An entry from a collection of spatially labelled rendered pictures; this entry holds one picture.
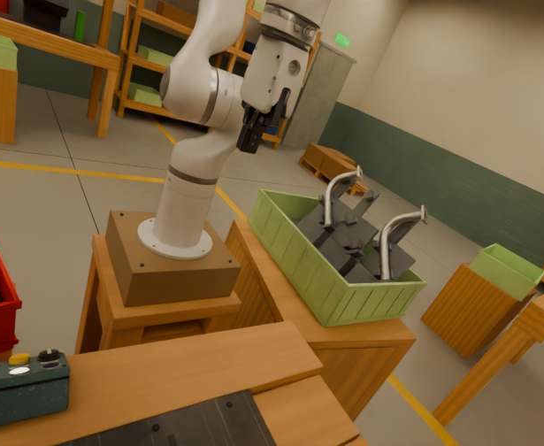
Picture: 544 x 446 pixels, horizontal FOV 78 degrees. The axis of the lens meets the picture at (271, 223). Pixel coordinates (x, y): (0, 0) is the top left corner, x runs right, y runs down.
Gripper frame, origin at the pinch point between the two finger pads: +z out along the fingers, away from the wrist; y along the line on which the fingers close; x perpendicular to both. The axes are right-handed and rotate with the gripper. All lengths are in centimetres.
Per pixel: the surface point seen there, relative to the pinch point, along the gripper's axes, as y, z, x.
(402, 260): 4, 29, -77
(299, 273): 18, 46, -48
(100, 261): 26, 45, 13
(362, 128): 526, 41, -620
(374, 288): -2, 35, -59
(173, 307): 7.8, 45.0, -0.7
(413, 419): -16, 130, -156
